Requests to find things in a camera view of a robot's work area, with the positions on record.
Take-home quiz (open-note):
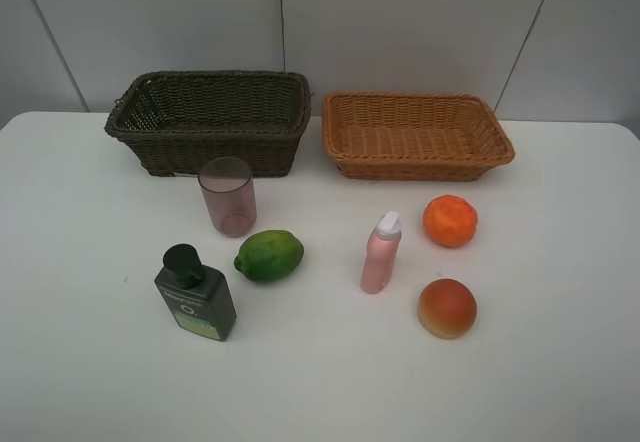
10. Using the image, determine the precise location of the green lime fruit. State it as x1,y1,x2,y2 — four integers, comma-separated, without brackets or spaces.
234,230,304,283

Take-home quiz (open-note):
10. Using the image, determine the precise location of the pink spray bottle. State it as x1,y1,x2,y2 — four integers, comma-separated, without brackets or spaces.
360,211,402,294

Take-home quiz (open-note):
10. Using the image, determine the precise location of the pink translucent plastic cup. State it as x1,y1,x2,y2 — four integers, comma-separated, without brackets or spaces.
198,157,257,237

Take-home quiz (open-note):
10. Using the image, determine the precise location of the orange tangerine fruit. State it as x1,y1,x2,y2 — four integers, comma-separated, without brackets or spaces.
422,194,478,248

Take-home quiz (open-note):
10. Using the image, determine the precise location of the dark green pump bottle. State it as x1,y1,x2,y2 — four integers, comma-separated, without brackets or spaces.
154,244,237,342

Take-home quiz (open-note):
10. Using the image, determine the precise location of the orange wicker basket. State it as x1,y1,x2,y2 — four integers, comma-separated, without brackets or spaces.
322,91,515,182

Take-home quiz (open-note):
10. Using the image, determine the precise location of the dark brown wicker basket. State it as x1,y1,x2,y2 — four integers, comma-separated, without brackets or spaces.
105,70,311,177

